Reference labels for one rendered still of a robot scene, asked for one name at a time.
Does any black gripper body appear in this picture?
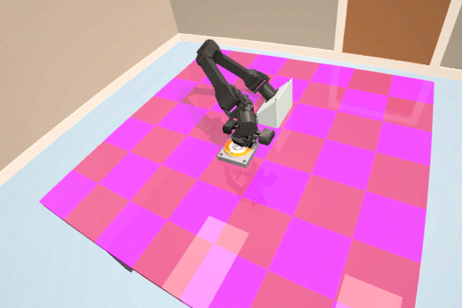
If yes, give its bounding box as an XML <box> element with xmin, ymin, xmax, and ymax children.
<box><xmin>222</xmin><ymin>119</ymin><xmax>275</xmax><ymax>145</ymax></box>

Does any orange round plate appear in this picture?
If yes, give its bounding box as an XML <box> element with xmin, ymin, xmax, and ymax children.
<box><xmin>225</xmin><ymin>139</ymin><xmax>251</xmax><ymax>158</ymax></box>

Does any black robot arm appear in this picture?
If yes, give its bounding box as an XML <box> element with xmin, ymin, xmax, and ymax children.
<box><xmin>195</xmin><ymin>39</ymin><xmax>280</xmax><ymax>147</ymax></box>

